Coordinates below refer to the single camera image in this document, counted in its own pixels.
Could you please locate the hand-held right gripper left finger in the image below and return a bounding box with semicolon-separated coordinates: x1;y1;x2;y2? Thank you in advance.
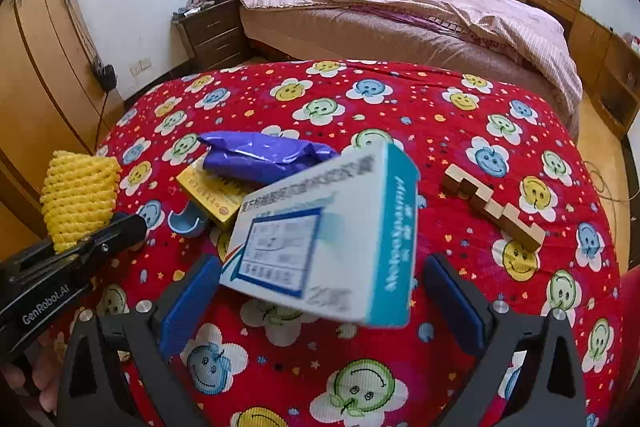
57;254;223;427

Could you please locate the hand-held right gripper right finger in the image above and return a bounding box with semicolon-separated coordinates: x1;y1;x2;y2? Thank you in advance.
422;253;588;427

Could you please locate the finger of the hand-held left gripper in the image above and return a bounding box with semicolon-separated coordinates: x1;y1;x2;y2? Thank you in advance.
50;213;148;269

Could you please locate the yellow foam net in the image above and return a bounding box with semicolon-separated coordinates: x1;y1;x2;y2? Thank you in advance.
40;150;122;254

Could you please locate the small yellow box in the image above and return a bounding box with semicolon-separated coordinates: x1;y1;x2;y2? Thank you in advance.
175;157;251;232

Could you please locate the white and teal medicine box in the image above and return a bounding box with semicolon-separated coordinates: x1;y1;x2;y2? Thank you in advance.
219;141;421;329

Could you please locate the purple plastic packet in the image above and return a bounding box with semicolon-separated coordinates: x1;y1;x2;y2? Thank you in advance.
197;131;341;188

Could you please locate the person's left hand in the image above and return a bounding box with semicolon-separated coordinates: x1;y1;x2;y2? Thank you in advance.
0;329;68;413

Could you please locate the small blue cap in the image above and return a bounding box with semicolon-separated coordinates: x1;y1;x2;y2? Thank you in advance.
167;199;208;239

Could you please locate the wooden block puzzle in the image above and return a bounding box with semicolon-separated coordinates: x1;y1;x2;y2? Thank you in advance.
442;164;547;253

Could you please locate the light wooden wardrobe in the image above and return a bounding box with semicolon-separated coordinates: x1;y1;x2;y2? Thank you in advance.
0;0;126;228

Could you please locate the red flower printed blanket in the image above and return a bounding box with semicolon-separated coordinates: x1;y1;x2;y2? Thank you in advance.
47;59;626;427

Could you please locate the dark wooden nightstand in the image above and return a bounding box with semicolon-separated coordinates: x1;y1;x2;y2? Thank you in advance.
172;0;251;70

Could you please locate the wooden corner shelf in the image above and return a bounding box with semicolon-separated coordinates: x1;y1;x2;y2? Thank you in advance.
582;34;640;142

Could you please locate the wooden bed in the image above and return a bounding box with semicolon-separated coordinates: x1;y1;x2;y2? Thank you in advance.
192;0;583;142

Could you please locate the long wooden desk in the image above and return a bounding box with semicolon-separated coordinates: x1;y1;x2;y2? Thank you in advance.
400;0;616;72

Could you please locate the coiled floor cable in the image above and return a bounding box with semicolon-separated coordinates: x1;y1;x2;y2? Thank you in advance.
582;159;624;204

